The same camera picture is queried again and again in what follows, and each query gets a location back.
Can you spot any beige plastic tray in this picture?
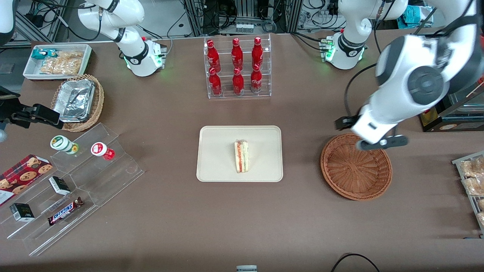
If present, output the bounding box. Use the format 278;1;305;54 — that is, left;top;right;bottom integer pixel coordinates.
196;125;284;183

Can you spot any clear acrylic bottle rack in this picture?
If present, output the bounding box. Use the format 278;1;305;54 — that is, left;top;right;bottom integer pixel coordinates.
203;34;272;100

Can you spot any bag of pale crackers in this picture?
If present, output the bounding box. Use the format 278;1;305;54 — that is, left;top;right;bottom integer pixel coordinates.
39;51;84;75

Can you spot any grey wire snack rack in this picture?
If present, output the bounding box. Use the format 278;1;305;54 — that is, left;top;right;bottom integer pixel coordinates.
451;151;484;238

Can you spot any grey snack bin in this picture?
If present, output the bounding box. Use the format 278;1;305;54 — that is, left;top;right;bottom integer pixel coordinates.
22;44;93;81

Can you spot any clear acrylic stepped display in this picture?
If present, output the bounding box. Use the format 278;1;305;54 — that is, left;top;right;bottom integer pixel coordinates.
0;122;145;257

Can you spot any red cola bottle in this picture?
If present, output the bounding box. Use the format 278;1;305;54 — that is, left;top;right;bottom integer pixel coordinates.
206;39;221;73
252;37;264;69
209;68;223;96
231;38;243;71
250;63;262;93
232;67;245;95

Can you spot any teal snack packet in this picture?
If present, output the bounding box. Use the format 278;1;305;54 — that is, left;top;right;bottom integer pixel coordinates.
31;48;58;60

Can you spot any Snickers chocolate bar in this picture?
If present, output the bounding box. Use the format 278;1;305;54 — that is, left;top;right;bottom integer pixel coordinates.
47;197;85;226

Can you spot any black glass food warmer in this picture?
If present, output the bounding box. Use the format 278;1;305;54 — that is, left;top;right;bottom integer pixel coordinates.
418;74;484;133

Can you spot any small black box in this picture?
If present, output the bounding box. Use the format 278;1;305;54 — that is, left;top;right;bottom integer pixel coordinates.
9;202;35;222
48;176;71;196

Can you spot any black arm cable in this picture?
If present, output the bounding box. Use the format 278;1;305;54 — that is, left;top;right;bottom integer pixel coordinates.
343;62;379;118

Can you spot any round brown wicker basket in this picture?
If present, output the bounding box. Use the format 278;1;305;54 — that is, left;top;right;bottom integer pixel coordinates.
320;132;393;201

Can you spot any stack of foil trays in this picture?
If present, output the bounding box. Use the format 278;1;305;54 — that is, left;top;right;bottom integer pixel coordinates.
53;79;96;123

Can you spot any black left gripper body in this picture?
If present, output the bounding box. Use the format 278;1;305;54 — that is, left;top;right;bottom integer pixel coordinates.
334;116;360;131

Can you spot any light oval wicker basket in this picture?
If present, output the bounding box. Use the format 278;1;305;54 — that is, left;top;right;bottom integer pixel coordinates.
51;74;105;132

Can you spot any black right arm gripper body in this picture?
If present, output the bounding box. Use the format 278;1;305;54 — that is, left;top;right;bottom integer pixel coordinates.
0;86;37;131

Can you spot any green-lid white jar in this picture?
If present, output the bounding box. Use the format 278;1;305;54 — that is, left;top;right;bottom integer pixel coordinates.
50;135;79;155

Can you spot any aluminium frame shelf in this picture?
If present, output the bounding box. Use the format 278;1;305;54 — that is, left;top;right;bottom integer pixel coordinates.
181;0;305;36

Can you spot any red cookie box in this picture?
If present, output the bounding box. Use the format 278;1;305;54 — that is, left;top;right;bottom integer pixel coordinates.
0;154;54;207

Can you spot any triangle sandwich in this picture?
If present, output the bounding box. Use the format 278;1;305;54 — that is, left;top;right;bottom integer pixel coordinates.
234;139;250;174

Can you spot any black floor cable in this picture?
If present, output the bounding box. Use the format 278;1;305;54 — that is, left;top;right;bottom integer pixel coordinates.
330;253;381;272

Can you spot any red jar with white lid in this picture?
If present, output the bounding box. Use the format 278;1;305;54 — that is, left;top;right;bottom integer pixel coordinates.
91;142;115;161

